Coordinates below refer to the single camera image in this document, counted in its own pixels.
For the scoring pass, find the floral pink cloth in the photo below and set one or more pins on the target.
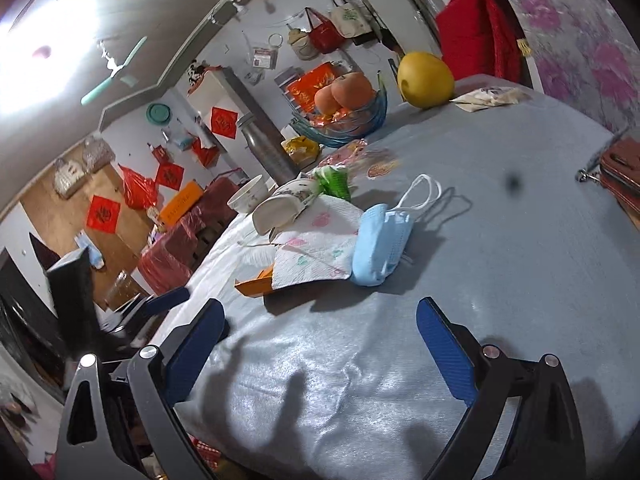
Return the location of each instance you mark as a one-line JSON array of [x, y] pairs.
[[575, 25]]

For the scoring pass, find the steel bottle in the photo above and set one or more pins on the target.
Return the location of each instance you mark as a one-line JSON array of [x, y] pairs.
[[265, 150]]

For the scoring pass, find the white printed cup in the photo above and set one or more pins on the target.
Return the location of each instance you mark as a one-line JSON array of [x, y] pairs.
[[280, 205]]

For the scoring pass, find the green wrapper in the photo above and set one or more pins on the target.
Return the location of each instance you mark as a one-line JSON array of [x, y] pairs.
[[334, 182]]

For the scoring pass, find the red plastic bag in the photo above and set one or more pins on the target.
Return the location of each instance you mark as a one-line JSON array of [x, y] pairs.
[[137, 187]]

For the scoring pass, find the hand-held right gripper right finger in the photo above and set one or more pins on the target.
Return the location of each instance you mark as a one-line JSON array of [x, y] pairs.
[[445, 350]]

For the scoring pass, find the red paper decoration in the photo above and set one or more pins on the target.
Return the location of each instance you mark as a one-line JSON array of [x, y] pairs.
[[205, 152], [170, 175], [224, 122], [103, 212]]

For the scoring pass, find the white printed sachet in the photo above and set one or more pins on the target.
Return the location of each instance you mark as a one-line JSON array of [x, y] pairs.
[[482, 98]]

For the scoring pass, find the printed paper towel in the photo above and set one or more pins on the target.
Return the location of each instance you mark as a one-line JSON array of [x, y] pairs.
[[315, 255]]

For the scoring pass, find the white bowl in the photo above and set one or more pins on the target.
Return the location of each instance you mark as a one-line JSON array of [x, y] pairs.
[[247, 197]]

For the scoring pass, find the brown wallet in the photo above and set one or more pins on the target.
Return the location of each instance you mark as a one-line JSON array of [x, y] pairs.
[[622, 170]]

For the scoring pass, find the teal ceiling fan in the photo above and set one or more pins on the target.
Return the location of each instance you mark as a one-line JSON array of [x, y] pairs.
[[115, 67]]

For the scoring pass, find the red cushion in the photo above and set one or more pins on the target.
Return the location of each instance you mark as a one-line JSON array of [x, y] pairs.
[[475, 35]]

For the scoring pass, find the pink clear floral wrapper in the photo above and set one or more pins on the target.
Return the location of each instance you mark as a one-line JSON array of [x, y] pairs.
[[350, 152]]

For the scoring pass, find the orange foil candy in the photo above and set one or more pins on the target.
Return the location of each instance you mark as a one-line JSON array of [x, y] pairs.
[[340, 117]]

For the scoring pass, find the wooden door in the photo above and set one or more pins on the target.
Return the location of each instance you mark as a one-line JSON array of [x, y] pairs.
[[65, 220]]

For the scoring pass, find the large red apple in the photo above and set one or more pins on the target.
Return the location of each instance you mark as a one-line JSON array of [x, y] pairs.
[[352, 91]]

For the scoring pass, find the white tote bag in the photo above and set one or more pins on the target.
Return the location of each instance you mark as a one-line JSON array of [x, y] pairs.
[[350, 17]]

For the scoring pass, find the black cabinet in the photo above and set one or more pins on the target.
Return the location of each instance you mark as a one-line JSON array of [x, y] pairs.
[[25, 320]]

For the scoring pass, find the yellow apple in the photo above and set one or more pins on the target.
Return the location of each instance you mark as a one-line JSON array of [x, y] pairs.
[[425, 80]]

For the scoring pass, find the blue glass fruit bowl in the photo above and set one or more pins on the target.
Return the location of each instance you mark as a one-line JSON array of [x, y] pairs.
[[345, 130]]

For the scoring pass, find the blue face mask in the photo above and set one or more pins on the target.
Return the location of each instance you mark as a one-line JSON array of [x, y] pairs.
[[380, 245]]

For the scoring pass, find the red covered wooden chair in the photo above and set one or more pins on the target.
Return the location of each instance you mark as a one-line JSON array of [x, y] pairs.
[[165, 260]]

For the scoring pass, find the red tote bag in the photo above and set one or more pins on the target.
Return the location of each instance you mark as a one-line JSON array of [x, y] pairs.
[[325, 35]]

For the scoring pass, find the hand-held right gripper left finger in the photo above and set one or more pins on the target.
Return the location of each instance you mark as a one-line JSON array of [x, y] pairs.
[[195, 347]]

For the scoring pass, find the yellow plastic bag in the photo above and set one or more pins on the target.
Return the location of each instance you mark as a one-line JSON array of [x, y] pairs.
[[300, 150]]

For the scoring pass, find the cream hanging bag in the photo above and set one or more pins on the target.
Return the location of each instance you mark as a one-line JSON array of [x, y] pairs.
[[302, 45]]

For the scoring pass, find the teal round lid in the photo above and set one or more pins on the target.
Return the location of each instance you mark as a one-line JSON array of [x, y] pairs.
[[158, 115]]

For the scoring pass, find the orange box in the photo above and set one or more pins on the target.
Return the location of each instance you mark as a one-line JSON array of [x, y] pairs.
[[180, 202], [252, 286]]

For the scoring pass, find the white cabinet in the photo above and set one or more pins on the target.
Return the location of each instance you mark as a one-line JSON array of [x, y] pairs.
[[225, 90]]

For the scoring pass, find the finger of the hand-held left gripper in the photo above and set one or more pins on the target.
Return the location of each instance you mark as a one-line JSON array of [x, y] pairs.
[[167, 300]]

